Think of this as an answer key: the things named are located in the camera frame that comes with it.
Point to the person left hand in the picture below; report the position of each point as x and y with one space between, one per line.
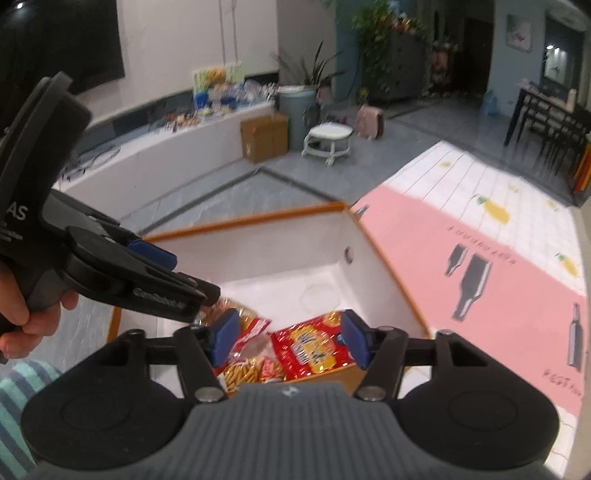
32 327

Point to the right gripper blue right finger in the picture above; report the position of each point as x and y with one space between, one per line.
357 337

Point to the orange cardboard box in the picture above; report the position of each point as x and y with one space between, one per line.
296 265

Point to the white round stool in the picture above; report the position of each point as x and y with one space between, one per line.
328 140

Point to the blue water bottle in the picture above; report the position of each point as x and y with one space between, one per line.
489 105

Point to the teddy bear toy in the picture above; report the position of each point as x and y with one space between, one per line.
213 77

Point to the breadstick snack bag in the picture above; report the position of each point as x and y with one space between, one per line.
245 358

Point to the checkered pink lemon tablecloth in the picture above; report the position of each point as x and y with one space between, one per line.
488 255

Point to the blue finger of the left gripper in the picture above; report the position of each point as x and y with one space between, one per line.
153 253

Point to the dark green cabinet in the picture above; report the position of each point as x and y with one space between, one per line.
406 65

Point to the brown cardboard carton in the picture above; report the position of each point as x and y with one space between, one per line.
264 137

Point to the grey plant pot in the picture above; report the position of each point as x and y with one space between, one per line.
294 102

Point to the red cracker packet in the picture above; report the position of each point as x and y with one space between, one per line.
311 348

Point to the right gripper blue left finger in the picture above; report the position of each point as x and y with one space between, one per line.
222 335

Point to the striped sleeve forearm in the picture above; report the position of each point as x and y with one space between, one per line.
24 380

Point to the pink small heater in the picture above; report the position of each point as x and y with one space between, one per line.
370 122

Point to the dark dining table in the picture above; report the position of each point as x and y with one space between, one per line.
563 129

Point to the black television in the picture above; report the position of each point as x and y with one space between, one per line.
42 38

